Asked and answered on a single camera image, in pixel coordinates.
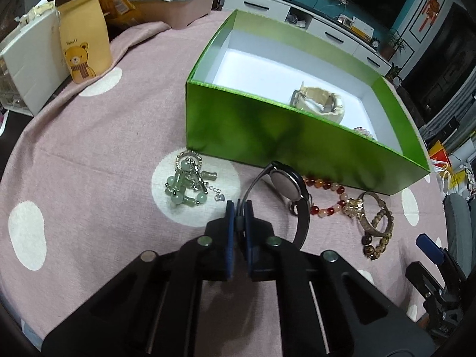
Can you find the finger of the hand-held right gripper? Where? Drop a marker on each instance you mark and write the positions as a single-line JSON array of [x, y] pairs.
[[422, 275], [428, 246]]

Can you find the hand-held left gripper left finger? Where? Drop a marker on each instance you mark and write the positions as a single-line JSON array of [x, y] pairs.
[[229, 230]]

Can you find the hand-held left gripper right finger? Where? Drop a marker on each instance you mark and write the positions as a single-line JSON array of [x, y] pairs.
[[248, 230]]

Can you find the black wrist watch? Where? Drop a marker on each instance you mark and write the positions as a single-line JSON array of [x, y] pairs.
[[284, 186]]

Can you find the gold wrist watch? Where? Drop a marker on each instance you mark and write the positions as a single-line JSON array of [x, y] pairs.
[[351, 206]]

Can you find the green cardboard box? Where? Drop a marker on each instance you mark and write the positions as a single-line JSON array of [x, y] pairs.
[[282, 134]]

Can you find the grey chair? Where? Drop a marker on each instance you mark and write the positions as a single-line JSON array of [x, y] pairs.
[[459, 227]]

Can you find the pink polka dot tablecloth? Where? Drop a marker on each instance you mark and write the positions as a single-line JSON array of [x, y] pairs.
[[111, 156]]

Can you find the beige wrist watch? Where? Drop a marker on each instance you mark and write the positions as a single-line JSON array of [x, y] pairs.
[[316, 98]]

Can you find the small potted plant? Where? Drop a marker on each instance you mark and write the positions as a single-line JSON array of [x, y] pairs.
[[394, 72]]

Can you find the small round desk clock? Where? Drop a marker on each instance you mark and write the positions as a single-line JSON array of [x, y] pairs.
[[375, 43]]

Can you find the white tv cabinet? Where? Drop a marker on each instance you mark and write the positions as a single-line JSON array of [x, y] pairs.
[[316, 15]]

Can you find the yellow desk calendar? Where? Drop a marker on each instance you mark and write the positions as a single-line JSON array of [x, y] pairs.
[[362, 29]]

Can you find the bear print paper bag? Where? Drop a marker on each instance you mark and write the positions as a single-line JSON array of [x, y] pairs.
[[83, 37]]

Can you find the orange snack packet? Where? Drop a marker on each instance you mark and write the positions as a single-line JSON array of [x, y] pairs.
[[119, 7]]

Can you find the white plastic drawer organizer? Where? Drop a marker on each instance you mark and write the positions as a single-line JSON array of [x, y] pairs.
[[29, 59]]

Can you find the wall poster with orange figure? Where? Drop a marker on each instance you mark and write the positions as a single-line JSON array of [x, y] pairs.
[[431, 7]]

